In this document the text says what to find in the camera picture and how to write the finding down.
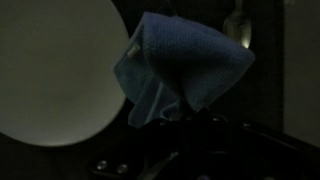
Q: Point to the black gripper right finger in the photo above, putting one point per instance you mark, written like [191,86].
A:
[253,156]

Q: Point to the blue microfibre cloth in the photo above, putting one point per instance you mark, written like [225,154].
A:
[190,56]

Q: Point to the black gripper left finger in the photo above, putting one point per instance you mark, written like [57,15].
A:
[146,156]

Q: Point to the white round plate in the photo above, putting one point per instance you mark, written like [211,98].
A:
[56,73]

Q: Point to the metal spoon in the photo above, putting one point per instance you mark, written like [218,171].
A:
[239,28]

